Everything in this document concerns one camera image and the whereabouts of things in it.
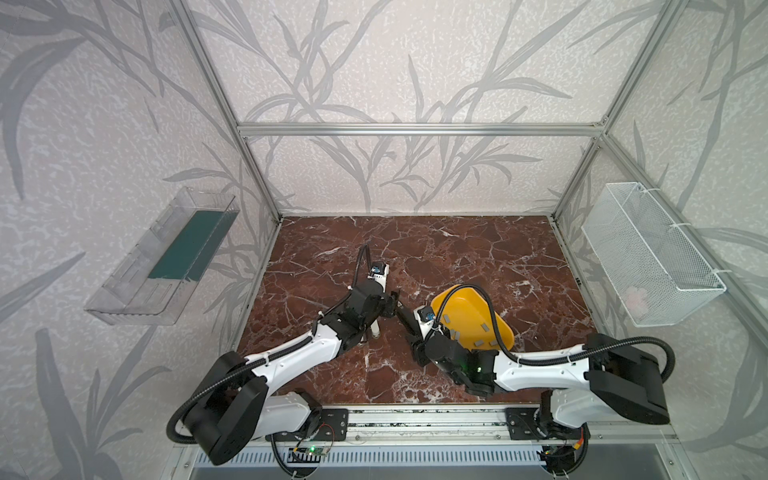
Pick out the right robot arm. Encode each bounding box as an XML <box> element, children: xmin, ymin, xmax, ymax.
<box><xmin>400</xmin><ymin>307</ymin><xmax>675</xmax><ymax>429</ymax></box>

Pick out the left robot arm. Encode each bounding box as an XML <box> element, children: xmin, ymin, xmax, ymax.
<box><xmin>166</xmin><ymin>262</ymin><xmax>395</xmax><ymax>465</ymax></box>

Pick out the yellow plastic tray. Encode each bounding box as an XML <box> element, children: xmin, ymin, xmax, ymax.
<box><xmin>430</xmin><ymin>285</ymin><xmax>500</xmax><ymax>350</ymax></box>

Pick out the green circuit board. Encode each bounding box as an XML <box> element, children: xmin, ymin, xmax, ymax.
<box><xmin>288</xmin><ymin>443</ymin><xmax>333</xmax><ymax>463</ymax></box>

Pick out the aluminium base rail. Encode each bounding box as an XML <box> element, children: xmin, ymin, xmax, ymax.
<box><xmin>225</xmin><ymin>404</ymin><xmax>676</xmax><ymax>469</ymax></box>

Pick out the clear plastic wall shelf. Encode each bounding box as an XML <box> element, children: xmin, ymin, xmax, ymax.
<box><xmin>84</xmin><ymin>187</ymin><xmax>240</xmax><ymax>326</ymax></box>

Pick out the white wire basket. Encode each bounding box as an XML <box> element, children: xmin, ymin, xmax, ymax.
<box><xmin>582</xmin><ymin>182</ymin><xmax>727</xmax><ymax>327</ymax></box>

